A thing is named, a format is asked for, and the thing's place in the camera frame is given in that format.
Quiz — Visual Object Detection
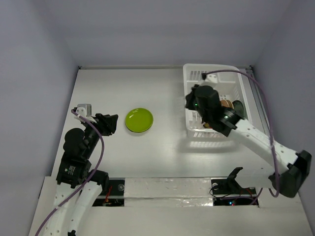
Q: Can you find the white plastic dish rack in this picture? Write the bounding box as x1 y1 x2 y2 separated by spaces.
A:
183 63 252 139

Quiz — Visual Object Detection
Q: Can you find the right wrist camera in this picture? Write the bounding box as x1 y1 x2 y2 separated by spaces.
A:
201 73 219 87

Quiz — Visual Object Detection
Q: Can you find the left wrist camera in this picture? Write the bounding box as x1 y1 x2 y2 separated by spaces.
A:
73 103 95 122

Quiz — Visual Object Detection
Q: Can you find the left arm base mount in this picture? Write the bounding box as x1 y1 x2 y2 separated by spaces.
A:
93 178 125 207

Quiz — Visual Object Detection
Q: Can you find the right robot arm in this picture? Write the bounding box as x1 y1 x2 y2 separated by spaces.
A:
185 84 312 198

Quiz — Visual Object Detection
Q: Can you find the beige plate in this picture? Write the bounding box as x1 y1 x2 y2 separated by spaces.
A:
128 129 147 134

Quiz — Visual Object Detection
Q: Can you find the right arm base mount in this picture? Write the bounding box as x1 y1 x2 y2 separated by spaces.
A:
209 167 259 207

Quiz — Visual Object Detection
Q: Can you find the metal rail at right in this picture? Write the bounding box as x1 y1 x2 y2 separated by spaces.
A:
246 69 270 136

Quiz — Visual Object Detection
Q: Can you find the white foil-taped front bar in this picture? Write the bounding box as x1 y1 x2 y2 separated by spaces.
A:
124 177 213 207

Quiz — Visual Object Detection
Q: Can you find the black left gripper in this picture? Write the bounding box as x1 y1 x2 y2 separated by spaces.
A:
82 112 118 157

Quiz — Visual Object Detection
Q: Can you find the tan plate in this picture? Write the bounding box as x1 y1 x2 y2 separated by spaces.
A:
220 99 234 109

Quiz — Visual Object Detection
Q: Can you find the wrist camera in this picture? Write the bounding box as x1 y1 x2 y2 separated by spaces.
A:
73 103 95 122
201 73 219 87

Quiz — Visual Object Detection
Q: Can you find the green plate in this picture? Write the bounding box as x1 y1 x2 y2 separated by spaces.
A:
125 108 154 131

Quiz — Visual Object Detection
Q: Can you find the dark grey-green plate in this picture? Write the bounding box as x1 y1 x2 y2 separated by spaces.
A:
232 100 245 117

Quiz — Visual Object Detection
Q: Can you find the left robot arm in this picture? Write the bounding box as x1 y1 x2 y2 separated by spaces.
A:
35 108 119 236

